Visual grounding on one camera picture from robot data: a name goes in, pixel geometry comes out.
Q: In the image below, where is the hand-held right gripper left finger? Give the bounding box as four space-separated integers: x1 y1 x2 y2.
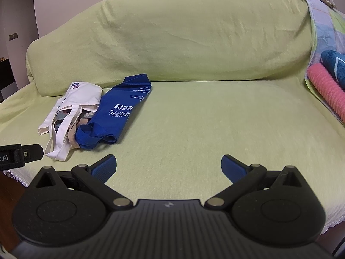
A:
28 154 133 210

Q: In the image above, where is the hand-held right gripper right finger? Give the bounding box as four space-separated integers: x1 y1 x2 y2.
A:
204 154 310 210

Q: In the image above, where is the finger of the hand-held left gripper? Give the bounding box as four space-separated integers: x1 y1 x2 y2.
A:
23 144 44 165

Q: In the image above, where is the blue shopping bag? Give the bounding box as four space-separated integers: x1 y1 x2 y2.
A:
75 73 152 150

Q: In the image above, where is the white tote bag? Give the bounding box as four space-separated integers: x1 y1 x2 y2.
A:
38 81 103 162

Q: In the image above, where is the green covered sofa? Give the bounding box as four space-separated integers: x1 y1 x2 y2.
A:
0 0 345 232

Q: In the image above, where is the dark cabinet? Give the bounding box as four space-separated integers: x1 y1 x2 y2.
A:
0 58 17 103

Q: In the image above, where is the pink ribbed towel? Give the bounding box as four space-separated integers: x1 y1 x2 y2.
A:
307 64 345 122

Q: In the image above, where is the teal striped towel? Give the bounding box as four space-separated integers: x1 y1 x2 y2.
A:
321 50 345 88

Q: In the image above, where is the pastel patchwork cloth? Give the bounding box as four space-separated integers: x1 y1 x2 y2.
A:
298 0 345 127

